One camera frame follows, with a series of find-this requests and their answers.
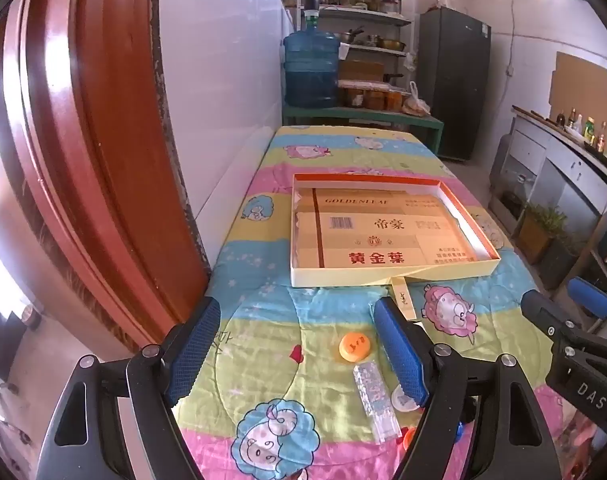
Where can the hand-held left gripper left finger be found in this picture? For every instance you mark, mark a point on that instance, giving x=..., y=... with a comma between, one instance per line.
x=193, y=355

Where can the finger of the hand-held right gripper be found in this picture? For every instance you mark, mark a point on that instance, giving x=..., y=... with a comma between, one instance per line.
x=591, y=297
x=543, y=310

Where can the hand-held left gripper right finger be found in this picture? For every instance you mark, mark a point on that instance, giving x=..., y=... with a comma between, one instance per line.
x=401, y=355

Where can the white bottle cap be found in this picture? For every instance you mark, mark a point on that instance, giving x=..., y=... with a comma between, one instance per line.
x=402, y=401

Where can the orange bottle cap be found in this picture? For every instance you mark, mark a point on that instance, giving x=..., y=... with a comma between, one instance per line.
x=354, y=346
x=407, y=441

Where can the gold slim box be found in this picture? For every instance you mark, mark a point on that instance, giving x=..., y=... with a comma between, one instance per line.
x=403, y=302

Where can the clear glitter rectangular box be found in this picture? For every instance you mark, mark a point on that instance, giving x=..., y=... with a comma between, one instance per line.
x=376, y=405

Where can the blue bottle cap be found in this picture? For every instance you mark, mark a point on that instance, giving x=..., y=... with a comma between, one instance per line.
x=461, y=431

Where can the shallow cardboard box tray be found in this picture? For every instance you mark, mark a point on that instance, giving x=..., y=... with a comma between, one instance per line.
x=333, y=276

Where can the dark plant crate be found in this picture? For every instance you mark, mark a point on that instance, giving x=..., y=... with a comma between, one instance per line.
x=563, y=260

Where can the wooden plant crate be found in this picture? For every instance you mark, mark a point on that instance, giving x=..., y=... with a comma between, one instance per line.
x=536, y=235

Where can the flattened gold carton sheet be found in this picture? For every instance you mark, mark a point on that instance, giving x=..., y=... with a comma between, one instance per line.
x=383, y=240

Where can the grey counter cabinet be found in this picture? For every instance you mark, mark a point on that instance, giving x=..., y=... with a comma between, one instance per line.
x=563, y=170

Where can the brown bottle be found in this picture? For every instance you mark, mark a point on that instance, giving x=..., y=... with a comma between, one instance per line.
x=602, y=136

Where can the green bottle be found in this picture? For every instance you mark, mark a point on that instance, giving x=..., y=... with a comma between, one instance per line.
x=589, y=131

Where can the dark sauce bottle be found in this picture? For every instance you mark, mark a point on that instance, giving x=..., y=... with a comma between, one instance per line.
x=572, y=119

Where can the green low table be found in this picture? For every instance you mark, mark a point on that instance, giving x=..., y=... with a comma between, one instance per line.
x=363, y=119

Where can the plastic bag of bread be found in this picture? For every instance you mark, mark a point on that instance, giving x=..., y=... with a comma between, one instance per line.
x=416, y=105

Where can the dark refrigerator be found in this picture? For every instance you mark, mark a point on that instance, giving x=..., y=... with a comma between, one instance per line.
x=451, y=85

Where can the brown cardboard box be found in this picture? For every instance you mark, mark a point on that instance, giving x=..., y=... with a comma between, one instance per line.
x=361, y=70

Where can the blue water jug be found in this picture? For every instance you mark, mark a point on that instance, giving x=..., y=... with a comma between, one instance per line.
x=311, y=67

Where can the brass basin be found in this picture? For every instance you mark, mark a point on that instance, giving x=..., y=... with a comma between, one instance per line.
x=391, y=44

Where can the metal shelf rack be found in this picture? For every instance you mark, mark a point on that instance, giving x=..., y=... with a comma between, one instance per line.
x=358, y=15

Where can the cardboard wall sheet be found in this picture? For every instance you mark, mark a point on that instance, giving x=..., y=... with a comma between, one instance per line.
x=578, y=85

